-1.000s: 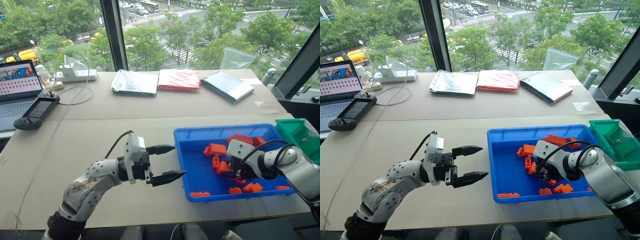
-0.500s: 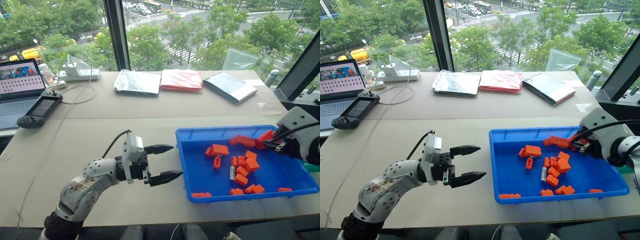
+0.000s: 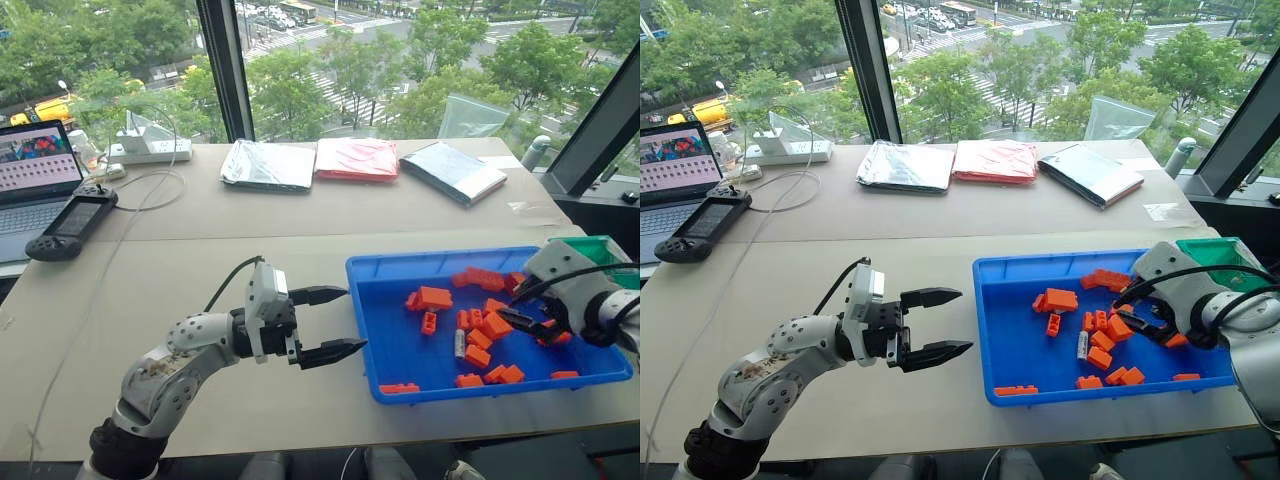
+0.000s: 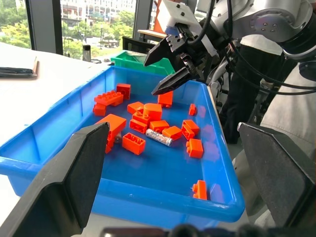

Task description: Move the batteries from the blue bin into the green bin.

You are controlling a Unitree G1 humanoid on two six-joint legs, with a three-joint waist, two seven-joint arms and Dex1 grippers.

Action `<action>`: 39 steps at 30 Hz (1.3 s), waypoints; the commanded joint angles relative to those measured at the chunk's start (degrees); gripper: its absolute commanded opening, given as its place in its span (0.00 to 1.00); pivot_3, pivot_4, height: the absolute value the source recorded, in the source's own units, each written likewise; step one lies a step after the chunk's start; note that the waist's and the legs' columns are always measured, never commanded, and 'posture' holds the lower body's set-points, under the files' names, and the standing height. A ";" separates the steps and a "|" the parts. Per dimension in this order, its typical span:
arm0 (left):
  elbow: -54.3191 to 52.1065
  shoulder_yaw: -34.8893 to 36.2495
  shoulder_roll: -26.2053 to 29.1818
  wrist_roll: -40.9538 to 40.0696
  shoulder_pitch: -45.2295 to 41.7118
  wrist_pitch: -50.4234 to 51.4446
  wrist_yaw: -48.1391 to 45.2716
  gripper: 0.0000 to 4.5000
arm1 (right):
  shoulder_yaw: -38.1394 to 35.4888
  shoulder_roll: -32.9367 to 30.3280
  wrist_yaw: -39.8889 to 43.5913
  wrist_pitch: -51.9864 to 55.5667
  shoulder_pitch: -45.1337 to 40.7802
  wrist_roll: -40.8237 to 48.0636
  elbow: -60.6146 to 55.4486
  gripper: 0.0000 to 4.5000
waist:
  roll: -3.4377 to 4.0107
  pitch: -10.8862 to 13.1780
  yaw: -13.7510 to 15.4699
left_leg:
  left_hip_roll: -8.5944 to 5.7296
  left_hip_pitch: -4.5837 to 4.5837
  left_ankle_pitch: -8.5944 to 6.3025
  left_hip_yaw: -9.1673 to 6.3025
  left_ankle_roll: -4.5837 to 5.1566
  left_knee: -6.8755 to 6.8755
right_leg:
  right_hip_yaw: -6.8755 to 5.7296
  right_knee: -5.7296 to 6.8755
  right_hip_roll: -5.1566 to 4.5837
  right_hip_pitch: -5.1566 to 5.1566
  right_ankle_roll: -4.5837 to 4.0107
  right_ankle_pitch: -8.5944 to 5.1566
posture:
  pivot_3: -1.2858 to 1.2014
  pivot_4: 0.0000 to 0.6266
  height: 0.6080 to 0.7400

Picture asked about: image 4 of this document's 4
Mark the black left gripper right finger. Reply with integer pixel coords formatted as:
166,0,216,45
237,121,316,227

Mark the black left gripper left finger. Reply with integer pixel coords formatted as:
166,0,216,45
0,121,111,237

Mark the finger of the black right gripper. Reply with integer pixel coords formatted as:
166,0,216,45
143,35,184,67
151,65,198,96

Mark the green plastic bin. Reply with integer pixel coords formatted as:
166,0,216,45
110,50,176,76

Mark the blue plastic bin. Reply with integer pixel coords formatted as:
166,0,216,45
0,65,246,231

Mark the wooden background table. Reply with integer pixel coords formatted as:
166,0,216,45
137,29,168,40

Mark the black chair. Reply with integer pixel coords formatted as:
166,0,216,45
121,36,159,54

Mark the orange round-top building brick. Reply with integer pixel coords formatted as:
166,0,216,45
143,103,163,122

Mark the orange cube building brick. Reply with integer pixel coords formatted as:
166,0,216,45
116,83,131,101

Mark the silver printed battery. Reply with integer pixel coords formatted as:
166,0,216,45
145,128,174,148

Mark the long orange studded brick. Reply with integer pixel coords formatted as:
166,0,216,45
94,90,124,107

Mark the large orange sloped brick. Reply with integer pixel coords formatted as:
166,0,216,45
95,114,127,155

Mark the dark robot torso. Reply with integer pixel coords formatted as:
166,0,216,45
218,37,316,160

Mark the dark drinking bottle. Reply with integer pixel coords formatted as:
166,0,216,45
82,44,92,62

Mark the black flat pouch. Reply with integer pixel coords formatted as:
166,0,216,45
0,66,38,79

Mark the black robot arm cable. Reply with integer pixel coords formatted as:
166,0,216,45
226,0,316,96
186,0,217,45

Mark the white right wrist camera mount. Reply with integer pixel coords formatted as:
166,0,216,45
161,0,218,56

